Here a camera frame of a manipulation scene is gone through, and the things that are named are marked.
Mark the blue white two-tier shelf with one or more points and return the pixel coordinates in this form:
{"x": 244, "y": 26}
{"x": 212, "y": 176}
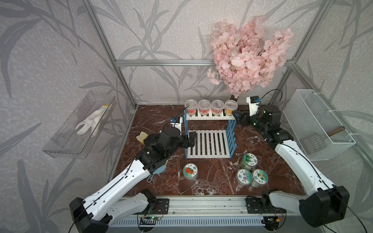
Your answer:
{"x": 218, "y": 144}

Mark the black work glove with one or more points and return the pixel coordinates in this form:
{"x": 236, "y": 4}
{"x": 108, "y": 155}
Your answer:
{"x": 147, "y": 139}

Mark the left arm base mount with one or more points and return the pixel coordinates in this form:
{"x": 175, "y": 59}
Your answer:
{"x": 155, "y": 205}

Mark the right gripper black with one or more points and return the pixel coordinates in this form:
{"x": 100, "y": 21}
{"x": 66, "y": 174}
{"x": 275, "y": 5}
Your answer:
{"x": 243, "y": 115}

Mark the carrot lid seed container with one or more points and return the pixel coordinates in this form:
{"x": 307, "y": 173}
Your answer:
{"x": 260, "y": 178}

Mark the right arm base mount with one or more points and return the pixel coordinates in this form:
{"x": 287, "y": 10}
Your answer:
{"x": 259, "y": 205}

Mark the pink flower lid container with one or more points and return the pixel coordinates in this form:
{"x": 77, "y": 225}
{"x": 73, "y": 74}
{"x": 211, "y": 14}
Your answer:
{"x": 243, "y": 178}

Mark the strawberry lid seed container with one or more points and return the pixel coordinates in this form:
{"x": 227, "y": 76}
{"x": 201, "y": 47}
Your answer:
{"x": 190, "y": 172}

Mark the small clear container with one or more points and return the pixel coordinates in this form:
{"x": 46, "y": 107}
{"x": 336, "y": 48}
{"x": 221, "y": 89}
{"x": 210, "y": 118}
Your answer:
{"x": 230, "y": 106}

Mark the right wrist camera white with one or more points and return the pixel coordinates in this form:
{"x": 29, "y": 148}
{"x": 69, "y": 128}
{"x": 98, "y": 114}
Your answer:
{"x": 254, "y": 104}

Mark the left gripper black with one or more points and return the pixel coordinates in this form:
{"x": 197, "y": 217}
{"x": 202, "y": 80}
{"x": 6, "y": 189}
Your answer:
{"x": 185, "y": 144}

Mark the wooden handled brush in basket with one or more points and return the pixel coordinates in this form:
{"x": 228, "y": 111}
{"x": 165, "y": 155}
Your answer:
{"x": 318, "y": 141}

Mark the clear acrylic wall tray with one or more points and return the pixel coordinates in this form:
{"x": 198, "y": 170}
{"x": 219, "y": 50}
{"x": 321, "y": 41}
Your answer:
{"x": 66, "y": 143}

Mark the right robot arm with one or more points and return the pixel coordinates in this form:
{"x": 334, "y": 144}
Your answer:
{"x": 311, "y": 178}

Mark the white glove in tray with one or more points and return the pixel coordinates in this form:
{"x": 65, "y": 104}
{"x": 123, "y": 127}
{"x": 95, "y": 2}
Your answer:
{"x": 92, "y": 122}

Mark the white wire mesh basket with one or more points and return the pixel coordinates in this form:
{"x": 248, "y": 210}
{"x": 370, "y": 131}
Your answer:
{"x": 306, "y": 112}

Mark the blue hand brush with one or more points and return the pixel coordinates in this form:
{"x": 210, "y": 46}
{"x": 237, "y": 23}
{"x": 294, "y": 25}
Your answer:
{"x": 156, "y": 172}

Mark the pink artificial blossom tree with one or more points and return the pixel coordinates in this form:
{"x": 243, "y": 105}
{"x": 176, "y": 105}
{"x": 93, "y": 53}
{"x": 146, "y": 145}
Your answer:
{"x": 243, "y": 58}

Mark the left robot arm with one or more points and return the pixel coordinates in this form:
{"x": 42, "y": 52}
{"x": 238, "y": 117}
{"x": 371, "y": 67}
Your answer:
{"x": 144, "y": 164}

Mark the green label seed container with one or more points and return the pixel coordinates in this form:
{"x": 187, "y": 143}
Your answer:
{"x": 249, "y": 162}

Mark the clear seed container red label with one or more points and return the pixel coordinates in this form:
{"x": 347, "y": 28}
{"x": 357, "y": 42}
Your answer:
{"x": 191, "y": 107}

